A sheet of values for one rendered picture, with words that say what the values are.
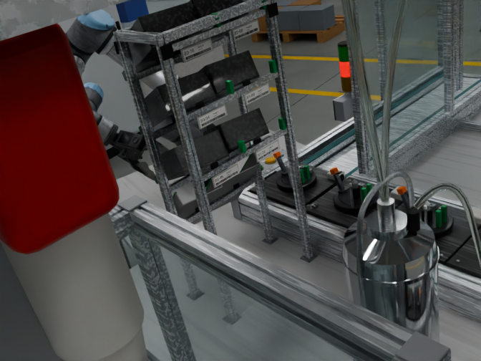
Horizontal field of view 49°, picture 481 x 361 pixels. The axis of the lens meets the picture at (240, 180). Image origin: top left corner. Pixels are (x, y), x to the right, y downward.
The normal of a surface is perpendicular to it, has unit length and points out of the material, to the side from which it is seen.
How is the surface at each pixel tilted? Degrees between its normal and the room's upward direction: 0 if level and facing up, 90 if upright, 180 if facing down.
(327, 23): 90
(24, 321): 90
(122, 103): 90
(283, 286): 0
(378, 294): 90
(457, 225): 0
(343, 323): 0
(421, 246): 24
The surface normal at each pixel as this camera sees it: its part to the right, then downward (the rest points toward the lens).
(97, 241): 0.89, 0.05
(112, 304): 0.76, 0.18
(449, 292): -0.72, 0.44
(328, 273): -0.18, -0.87
